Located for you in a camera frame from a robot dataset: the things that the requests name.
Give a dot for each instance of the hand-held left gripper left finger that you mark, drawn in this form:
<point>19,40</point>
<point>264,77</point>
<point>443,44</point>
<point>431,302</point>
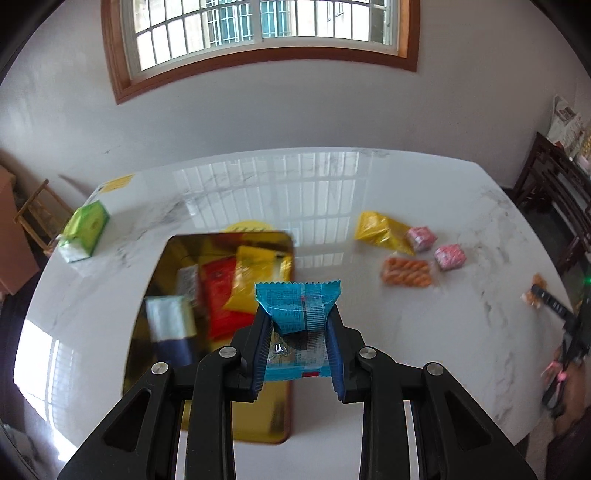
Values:
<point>261,350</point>

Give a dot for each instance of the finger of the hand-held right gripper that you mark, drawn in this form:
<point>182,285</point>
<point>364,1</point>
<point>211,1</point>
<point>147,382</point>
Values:
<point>551,302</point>

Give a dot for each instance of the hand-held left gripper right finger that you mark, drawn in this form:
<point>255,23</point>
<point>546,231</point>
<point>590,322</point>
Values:
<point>334,355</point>

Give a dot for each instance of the clear orange cracker packet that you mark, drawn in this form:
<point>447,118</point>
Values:
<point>406,272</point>
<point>535,284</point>

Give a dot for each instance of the light blue snack packet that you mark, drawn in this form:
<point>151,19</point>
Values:
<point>295,304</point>

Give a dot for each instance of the red snack packet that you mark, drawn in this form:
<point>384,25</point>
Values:
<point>221,295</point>

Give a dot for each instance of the yellow packet with silver strip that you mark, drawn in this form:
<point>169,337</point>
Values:
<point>251,277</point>

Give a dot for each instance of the navy and silver snack packet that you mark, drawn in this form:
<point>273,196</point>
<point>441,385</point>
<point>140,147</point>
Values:
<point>168,318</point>

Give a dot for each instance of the silver patterned snack packet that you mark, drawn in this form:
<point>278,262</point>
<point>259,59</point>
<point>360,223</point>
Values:
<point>187,281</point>

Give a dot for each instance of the pink snack packet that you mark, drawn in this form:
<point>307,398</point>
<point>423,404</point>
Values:
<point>421,237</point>
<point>449,257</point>

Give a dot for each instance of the yellow packet with line print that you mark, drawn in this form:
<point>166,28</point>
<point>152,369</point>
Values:
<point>376,228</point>

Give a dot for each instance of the gold tin box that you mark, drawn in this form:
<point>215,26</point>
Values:
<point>152,258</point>

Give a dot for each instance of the person's right hand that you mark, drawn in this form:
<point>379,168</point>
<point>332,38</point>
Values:
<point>575,397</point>

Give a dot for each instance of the dark wooden chair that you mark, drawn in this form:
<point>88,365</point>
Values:
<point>549,184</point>

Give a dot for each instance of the folded newspaper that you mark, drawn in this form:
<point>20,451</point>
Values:
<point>565,122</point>

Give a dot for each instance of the green tissue pack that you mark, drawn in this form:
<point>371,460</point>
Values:
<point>85,226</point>

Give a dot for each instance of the yellow table sticker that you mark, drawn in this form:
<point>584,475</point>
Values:
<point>117,183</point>

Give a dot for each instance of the pink covered cabinet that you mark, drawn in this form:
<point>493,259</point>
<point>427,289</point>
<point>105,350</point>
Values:
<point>11,240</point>

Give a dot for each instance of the wooden framed barred window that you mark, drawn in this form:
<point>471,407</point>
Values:
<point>184,27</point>

